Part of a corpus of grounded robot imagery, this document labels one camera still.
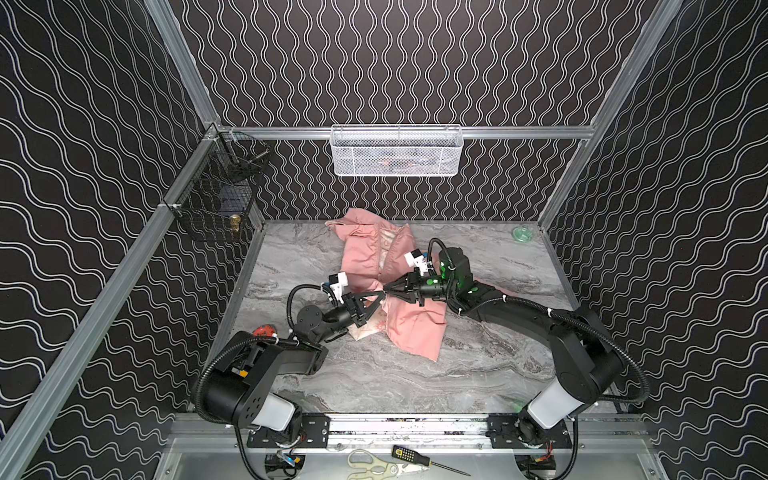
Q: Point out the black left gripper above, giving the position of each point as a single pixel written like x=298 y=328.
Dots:
x=354 y=306

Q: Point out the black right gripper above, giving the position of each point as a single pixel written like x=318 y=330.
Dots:
x=411 y=285

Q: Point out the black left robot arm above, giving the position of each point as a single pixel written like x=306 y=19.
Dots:
x=235 y=388

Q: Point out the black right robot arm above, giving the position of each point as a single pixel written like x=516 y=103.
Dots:
x=589 y=365

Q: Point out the green transparent lid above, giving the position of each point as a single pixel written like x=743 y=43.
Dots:
x=523 y=234

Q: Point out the red tape roll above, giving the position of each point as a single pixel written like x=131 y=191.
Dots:
x=265 y=331

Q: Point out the small brass bell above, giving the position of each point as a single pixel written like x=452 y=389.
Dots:
x=235 y=223

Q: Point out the black yellow screwdriver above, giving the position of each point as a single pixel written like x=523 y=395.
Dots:
x=411 y=457

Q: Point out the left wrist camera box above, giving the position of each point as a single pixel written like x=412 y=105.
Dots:
x=337 y=285

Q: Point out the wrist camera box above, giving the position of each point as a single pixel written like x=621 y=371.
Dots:
x=337 y=285
x=415 y=259

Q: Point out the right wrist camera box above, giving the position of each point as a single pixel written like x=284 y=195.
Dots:
x=415 y=259

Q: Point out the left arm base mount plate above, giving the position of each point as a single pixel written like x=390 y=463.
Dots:
x=300 y=431

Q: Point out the scissors with pale handles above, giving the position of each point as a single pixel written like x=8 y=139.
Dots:
x=367 y=466

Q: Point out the white wire mesh basket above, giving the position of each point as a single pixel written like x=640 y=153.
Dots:
x=393 y=150

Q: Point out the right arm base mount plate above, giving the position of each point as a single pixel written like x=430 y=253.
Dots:
x=531 y=435

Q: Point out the black wire basket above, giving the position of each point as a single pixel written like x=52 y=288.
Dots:
x=226 y=183

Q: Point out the aluminium front rail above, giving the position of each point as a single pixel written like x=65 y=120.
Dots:
x=426 y=433

